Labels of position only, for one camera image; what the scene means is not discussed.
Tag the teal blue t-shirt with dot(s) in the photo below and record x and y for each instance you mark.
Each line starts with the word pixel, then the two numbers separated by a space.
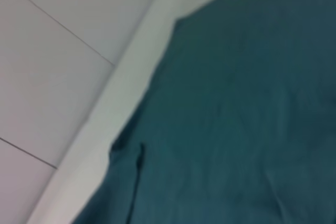
pixel 236 103

